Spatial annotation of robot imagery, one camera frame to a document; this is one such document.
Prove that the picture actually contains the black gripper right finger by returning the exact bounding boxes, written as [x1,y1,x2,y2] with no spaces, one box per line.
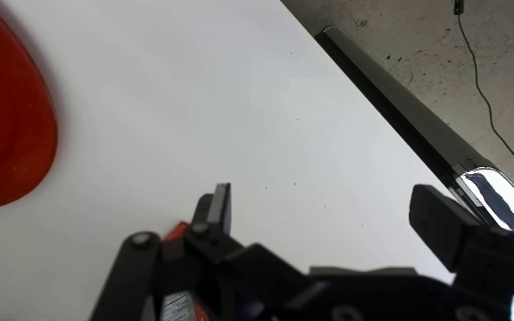
[408,183,485,278]

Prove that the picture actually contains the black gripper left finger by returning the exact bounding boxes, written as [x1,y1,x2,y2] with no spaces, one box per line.
[191,181,234,237]

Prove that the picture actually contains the red snack bag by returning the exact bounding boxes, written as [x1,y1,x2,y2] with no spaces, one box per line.
[159,219,210,321]

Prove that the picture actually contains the round red plate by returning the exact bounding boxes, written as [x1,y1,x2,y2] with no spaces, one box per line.
[0,0,60,212]

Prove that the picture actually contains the thin black floor cable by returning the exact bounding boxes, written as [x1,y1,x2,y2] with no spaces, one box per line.
[451,0,514,215]

